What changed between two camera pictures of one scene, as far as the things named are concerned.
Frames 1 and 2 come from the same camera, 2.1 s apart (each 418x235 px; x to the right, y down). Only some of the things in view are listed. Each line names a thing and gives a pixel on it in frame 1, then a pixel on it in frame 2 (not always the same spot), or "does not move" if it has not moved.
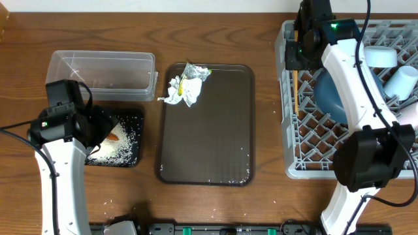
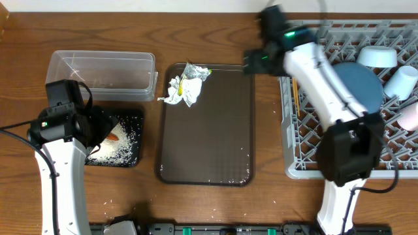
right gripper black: [291, 63] → [260, 65]
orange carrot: [113, 137] does not move
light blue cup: [401, 82] does not move
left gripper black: [104, 121] does not move
